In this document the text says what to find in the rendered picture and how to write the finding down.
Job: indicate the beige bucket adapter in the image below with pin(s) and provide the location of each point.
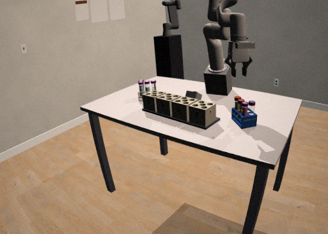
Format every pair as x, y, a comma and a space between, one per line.
180, 107
164, 105
149, 100
202, 113

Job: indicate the blue tube rack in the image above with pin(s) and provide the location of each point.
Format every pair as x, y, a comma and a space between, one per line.
247, 121

